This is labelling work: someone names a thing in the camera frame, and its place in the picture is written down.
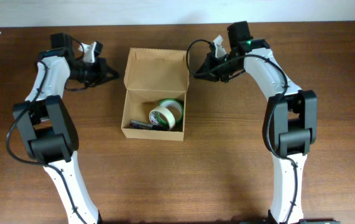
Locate white masking tape roll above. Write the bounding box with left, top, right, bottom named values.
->
left=149, top=106, right=176, bottom=131

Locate green tape roll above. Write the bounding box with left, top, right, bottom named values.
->
left=158, top=98, right=184, bottom=127

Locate brown cardboard box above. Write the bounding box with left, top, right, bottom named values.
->
left=121, top=48, right=189, bottom=141

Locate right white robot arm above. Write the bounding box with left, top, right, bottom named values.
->
left=190, top=21, right=317, bottom=223

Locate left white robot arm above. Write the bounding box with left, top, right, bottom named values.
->
left=6, top=33, right=119, bottom=223

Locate right black cable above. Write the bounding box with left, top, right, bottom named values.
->
left=185, top=39, right=299, bottom=224

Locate black and white marker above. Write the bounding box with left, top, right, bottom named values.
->
left=129, top=120, right=167, bottom=131

